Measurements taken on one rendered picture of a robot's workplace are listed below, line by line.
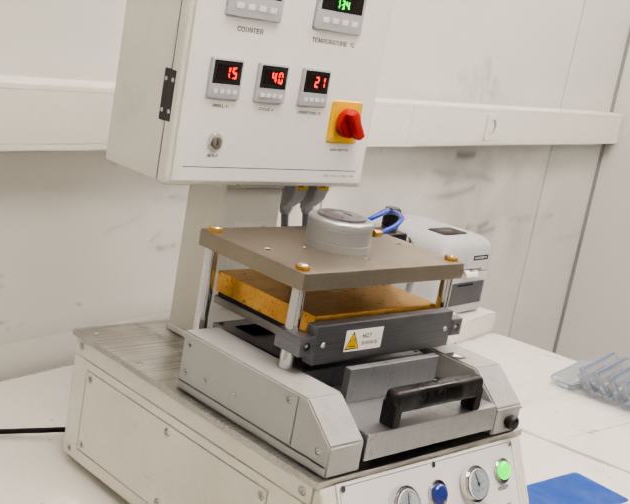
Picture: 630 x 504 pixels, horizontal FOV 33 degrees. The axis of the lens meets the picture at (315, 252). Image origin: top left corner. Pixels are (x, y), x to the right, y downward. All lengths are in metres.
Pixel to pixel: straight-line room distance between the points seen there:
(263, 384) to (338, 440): 0.11
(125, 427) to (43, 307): 0.45
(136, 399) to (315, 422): 0.30
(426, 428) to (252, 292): 0.25
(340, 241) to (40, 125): 0.53
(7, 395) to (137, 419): 0.38
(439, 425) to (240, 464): 0.22
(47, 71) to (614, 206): 2.44
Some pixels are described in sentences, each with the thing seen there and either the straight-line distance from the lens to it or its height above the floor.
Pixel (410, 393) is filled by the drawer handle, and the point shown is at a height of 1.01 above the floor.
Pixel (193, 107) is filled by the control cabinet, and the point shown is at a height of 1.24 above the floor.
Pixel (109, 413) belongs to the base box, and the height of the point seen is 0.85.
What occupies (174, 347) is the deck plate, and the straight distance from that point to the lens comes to 1.36.
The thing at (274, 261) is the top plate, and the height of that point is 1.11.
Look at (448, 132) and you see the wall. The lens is 2.54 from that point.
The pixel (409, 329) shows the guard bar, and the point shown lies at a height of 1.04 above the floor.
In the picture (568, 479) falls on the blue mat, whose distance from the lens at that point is 1.69.
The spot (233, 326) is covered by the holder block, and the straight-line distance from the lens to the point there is 1.26.
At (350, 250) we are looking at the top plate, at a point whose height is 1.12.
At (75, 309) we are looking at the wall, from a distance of 1.77.
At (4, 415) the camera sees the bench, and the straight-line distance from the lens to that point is 1.56.
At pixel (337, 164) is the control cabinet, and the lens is 1.40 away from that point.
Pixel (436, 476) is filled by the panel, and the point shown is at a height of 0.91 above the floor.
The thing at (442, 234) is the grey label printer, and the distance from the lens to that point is 2.23.
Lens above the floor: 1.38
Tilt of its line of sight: 13 degrees down
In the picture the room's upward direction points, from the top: 10 degrees clockwise
